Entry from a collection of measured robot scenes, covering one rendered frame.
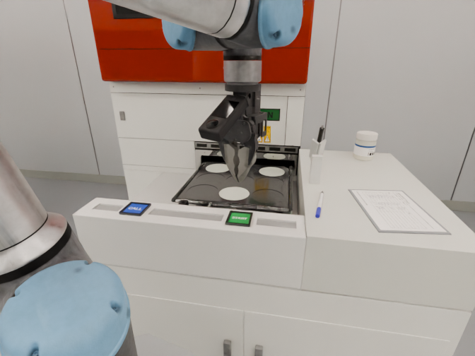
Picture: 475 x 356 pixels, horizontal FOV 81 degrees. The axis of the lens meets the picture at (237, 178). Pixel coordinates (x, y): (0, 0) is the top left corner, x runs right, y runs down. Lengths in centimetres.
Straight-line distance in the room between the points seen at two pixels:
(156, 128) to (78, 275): 97
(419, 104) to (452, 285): 223
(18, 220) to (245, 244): 41
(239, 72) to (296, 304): 53
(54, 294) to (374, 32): 261
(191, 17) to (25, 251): 33
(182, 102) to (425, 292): 101
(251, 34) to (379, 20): 235
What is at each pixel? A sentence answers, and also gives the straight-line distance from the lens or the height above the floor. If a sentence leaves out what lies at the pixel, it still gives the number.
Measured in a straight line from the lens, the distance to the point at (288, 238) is 61.
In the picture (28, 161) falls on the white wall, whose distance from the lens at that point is 409.
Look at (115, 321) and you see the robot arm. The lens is 35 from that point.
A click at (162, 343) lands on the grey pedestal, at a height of 82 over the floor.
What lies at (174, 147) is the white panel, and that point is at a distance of 128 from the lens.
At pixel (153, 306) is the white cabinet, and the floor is 70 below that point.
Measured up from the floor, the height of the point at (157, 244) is 90.
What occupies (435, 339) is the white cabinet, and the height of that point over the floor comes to 73.
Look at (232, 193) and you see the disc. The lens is 91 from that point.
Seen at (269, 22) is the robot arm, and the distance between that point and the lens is 38.
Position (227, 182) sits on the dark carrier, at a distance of 99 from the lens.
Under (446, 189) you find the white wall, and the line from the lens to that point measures 320.
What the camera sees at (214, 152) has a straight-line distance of 121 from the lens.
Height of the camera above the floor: 130
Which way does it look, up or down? 23 degrees down
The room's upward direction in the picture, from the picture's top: straight up
